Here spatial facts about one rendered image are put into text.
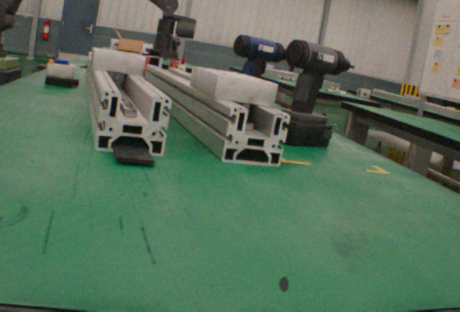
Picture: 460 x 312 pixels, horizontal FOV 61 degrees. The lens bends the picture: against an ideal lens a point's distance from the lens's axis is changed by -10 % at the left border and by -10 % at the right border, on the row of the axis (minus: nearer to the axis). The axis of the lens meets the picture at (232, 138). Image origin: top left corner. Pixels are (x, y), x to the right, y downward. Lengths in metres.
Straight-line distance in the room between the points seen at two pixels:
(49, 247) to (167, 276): 0.09
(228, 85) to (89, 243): 0.43
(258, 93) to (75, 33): 11.72
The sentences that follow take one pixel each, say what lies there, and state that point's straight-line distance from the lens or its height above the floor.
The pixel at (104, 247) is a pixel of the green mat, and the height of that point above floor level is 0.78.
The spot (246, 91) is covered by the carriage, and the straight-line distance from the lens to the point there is 0.72.
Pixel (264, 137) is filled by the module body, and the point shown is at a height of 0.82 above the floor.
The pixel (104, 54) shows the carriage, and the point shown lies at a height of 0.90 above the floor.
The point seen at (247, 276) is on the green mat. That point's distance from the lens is 0.34.
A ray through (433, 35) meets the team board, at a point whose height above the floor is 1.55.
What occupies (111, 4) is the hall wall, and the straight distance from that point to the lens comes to 12.37.
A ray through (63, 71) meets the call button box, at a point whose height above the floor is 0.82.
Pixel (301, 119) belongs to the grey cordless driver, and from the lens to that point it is 0.90.
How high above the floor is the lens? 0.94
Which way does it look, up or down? 11 degrees down
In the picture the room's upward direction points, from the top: 11 degrees clockwise
